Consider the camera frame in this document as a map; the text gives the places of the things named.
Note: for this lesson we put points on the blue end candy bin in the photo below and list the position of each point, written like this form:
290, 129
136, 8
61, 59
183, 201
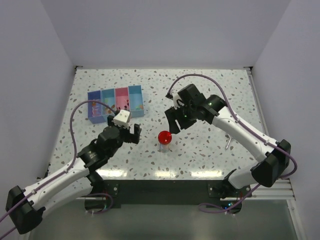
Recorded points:
136, 103

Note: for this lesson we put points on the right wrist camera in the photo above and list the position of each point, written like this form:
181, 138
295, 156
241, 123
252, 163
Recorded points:
177, 101

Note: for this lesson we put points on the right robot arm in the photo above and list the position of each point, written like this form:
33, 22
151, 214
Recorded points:
190, 106

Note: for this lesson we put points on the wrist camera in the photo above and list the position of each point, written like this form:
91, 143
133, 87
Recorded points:
122, 119
177, 101

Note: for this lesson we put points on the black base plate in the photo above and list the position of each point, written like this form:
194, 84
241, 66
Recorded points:
116, 193

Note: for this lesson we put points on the pink candy bin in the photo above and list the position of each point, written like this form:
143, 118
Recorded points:
122, 100

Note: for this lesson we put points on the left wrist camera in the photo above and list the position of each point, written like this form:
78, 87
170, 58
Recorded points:
122, 119

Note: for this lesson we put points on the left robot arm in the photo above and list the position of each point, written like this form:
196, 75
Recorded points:
26, 206

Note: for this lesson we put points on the red jar lid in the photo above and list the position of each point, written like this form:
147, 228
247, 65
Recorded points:
164, 137

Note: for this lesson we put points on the clear plastic jar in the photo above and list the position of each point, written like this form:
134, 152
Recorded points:
164, 147

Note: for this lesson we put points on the purple candy bin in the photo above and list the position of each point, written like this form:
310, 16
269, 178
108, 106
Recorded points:
94, 109

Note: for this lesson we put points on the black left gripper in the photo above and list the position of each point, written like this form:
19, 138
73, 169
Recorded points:
131, 137

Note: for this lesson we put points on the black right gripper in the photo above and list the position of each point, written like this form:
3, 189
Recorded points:
173, 114

